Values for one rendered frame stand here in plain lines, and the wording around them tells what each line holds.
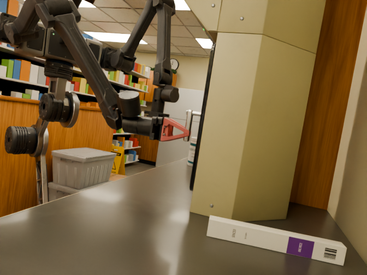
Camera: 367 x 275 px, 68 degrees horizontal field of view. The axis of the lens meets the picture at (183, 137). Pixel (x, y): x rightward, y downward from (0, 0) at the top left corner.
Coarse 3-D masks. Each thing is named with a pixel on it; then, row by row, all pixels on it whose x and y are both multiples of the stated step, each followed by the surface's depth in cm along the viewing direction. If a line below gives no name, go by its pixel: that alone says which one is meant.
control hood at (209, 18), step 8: (184, 0) 72; (192, 0) 71; (200, 0) 70; (208, 0) 70; (216, 0) 69; (192, 8) 71; (200, 8) 70; (208, 8) 70; (216, 8) 69; (200, 16) 70; (208, 16) 70; (216, 16) 69; (208, 24) 70; (216, 24) 69; (208, 32) 73; (216, 32) 70
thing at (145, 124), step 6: (138, 120) 80; (144, 120) 79; (150, 120) 79; (156, 120) 75; (138, 126) 79; (144, 126) 79; (150, 126) 78; (156, 126) 78; (138, 132) 80; (144, 132) 79; (150, 132) 76; (156, 132) 78; (150, 138) 76; (156, 138) 79
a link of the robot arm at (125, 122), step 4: (124, 116) 80; (136, 116) 81; (140, 116) 81; (124, 120) 81; (128, 120) 80; (132, 120) 80; (136, 120) 80; (124, 124) 81; (128, 124) 80; (132, 124) 80; (136, 124) 79; (124, 128) 81; (128, 128) 81; (132, 128) 80; (136, 128) 80; (128, 132) 82; (132, 132) 81; (136, 132) 80
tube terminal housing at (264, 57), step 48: (240, 0) 67; (288, 0) 68; (240, 48) 67; (288, 48) 70; (240, 96) 68; (288, 96) 72; (240, 144) 68; (288, 144) 75; (240, 192) 69; (288, 192) 77
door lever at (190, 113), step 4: (188, 112) 77; (192, 112) 76; (196, 112) 76; (200, 112) 76; (188, 116) 77; (192, 116) 77; (188, 120) 77; (188, 124) 77; (188, 128) 77; (188, 136) 77; (184, 140) 77; (188, 140) 77
